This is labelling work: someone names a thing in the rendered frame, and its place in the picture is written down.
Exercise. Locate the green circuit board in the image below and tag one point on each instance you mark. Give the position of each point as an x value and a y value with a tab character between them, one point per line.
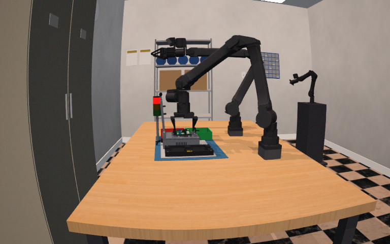
179	131

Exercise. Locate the green square bin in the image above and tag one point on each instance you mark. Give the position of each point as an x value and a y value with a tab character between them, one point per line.
203	133

